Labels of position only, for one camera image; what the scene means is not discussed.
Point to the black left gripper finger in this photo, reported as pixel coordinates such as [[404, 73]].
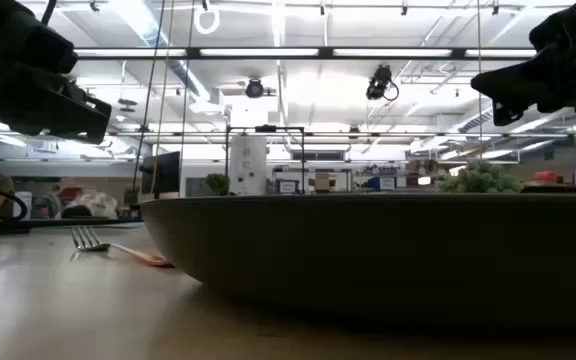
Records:
[[95, 122]]

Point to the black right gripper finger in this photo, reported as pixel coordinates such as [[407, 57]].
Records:
[[505, 116], [510, 82]]

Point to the dark round plate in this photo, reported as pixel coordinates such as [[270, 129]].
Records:
[[378, 250]]

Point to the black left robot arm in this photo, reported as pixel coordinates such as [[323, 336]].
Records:
[[13, 35]]

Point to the green broccoli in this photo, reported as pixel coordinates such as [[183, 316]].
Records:
[[480, 177]]

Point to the red object on shelf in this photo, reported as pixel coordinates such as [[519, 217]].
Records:
[[547, 176]]

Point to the black computer monitor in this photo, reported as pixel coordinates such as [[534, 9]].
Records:
[[162, 174]]

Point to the small green plant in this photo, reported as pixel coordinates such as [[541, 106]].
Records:
[[217, 183]]

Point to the white cylindrical tank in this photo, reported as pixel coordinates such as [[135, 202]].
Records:
[[248, 165]]

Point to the black overhead light bar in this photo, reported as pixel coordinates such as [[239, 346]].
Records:
[[268, 52]]

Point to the brown cardboard box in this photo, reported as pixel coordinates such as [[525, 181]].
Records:
[[322, 182]]

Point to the round black ceiling camera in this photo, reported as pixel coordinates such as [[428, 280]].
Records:
[[254, 88]]

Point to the black metal frame stand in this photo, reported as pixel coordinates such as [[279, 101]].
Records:
[[265, 129]]

